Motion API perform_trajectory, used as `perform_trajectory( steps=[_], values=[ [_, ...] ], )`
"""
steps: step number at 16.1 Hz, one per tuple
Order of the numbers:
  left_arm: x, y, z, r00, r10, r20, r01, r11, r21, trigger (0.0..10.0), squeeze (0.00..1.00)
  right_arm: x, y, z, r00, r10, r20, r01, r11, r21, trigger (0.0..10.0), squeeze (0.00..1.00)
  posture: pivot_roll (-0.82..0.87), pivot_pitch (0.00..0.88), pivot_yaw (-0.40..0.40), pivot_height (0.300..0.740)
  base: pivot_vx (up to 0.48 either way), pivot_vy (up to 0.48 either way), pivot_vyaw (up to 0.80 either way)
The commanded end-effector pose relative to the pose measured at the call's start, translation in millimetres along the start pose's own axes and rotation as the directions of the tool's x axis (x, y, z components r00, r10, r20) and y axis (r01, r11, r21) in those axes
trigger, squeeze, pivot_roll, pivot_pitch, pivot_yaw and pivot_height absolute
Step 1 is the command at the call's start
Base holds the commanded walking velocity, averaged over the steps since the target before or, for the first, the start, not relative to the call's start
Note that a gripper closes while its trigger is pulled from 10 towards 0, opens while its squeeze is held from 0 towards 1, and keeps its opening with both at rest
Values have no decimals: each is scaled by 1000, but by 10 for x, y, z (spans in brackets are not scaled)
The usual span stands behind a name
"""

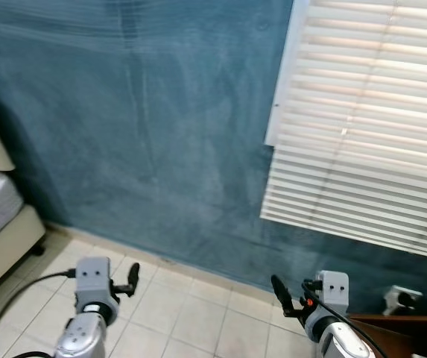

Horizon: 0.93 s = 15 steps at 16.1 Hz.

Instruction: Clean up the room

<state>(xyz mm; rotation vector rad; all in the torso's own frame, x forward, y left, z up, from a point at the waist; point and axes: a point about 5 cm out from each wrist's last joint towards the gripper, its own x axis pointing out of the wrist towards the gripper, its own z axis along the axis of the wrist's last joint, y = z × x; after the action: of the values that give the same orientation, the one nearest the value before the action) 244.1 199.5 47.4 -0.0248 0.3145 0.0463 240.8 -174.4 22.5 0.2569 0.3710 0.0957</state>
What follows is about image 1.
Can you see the white window blind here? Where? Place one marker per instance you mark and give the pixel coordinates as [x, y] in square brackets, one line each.
[362, 134]

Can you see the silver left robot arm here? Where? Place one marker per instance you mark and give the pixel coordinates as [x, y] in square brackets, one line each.
[79, 335]

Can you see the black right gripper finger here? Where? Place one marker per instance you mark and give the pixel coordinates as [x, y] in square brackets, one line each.
[281, 292]

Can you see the black bed caster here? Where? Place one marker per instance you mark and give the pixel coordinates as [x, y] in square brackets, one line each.
[39, 250]

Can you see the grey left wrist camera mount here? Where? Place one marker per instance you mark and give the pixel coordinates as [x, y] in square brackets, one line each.
[92, 277]

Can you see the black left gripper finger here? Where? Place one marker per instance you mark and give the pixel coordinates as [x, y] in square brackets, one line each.
[133, 276]

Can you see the cream bed base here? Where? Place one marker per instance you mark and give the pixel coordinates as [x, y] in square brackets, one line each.
[8, 253]

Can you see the brown wooden furniture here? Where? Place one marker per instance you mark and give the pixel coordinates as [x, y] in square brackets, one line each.
[422, 337]

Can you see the white wall socket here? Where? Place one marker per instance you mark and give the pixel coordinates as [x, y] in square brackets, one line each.
[403, 300]

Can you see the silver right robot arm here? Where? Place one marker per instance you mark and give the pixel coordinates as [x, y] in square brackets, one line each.
[340, 343]

